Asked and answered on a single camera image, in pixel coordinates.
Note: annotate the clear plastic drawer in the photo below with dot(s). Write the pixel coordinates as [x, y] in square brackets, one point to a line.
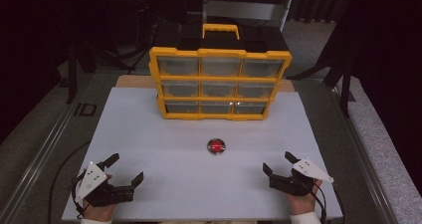
[249, 108]

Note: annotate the aluminium rail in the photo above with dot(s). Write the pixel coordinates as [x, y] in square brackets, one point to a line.
[43, 151]
[365, 157]

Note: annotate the yellow black organizer cabinet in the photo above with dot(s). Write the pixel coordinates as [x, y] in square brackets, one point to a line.
[219, 52]

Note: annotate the black metal stand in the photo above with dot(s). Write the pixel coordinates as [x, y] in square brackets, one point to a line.
[345, 84]
[71, 71]

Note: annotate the person's right hand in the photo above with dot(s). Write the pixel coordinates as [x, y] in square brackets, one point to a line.
[303, 204]

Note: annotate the grid of clear drawers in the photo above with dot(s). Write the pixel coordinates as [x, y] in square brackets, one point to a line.
[180, 66]

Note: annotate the white table board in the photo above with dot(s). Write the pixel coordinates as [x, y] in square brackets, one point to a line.
[185, 180]

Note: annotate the round red metal-rimmed disc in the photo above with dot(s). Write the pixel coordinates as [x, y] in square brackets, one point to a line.
[216, 146]

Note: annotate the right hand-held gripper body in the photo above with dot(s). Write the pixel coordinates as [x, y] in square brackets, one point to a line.
[298, 180]

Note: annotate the person's left hand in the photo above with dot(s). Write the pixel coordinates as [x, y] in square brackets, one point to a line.
[99, 212]

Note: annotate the grey metal chair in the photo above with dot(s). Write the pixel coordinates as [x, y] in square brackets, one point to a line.
[245, 10]

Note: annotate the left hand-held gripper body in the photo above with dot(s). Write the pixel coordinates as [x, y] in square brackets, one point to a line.
[94, 180]

